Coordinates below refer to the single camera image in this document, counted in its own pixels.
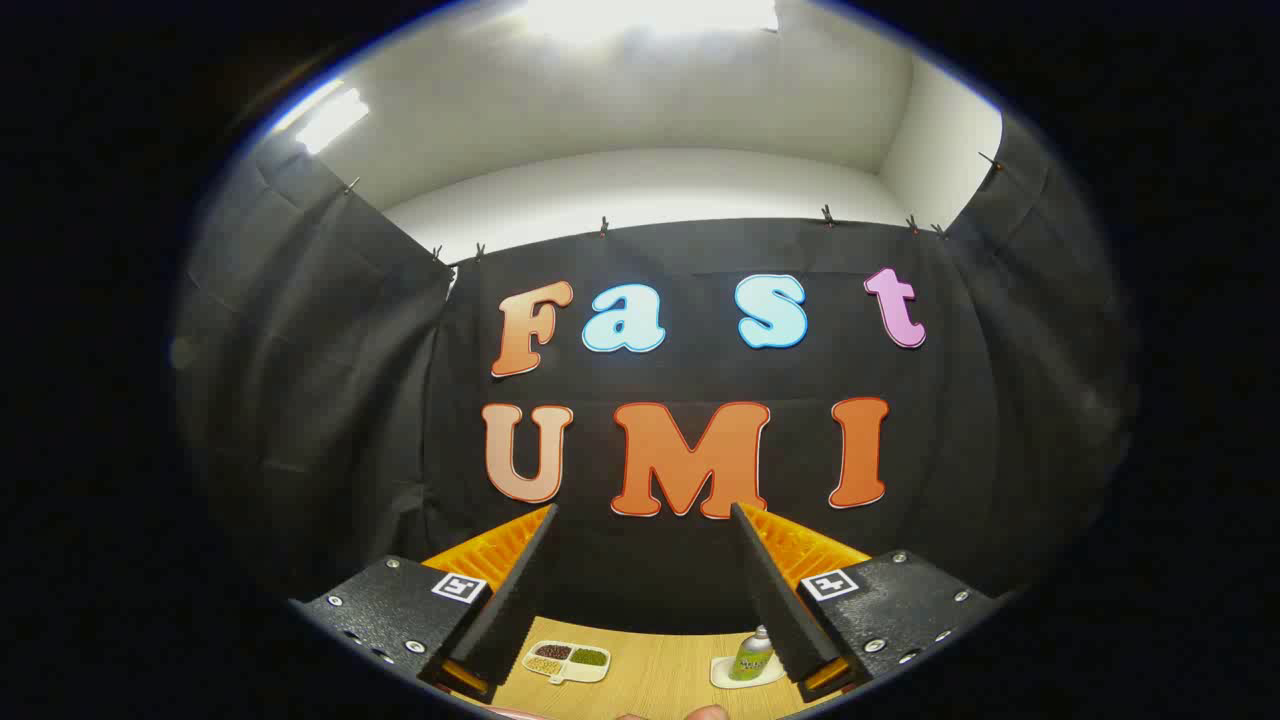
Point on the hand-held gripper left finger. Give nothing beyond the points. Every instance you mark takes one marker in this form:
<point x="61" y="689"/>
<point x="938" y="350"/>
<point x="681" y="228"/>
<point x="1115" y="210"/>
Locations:
<point x="510" y="610"/>

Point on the white square coaster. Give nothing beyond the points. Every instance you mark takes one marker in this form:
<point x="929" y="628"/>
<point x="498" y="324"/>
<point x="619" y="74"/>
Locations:
<point x="772" y="676"/>

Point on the wide ceiling light panel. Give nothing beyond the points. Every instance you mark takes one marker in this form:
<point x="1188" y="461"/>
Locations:
<point x="650" y="15"/>

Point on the dark red beans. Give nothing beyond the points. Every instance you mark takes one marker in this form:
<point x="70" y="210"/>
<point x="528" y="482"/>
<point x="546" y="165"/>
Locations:
<point x="553" y="652"/>

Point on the long ceiling light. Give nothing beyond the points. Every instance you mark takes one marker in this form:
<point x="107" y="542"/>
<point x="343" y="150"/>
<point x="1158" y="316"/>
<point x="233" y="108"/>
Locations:
<point x="330" y="120"/>

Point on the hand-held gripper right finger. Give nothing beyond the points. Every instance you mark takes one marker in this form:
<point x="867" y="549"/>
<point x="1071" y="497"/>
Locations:
<point x="780" y="610"/>

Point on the green soda bottle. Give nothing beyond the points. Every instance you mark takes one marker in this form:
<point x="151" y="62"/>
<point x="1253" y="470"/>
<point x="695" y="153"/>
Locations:
<point x="750" y="660"/>

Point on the yellow soybeans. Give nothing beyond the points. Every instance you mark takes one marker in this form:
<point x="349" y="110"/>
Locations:
<point x="543" y="664"/>

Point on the green beans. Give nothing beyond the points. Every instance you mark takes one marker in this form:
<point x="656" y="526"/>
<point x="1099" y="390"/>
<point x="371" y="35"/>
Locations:
<point x="588" y="657"/>

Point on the white divided snack tray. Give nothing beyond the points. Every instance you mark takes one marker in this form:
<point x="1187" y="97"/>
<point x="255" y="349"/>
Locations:
<point x="560" y="672"/>

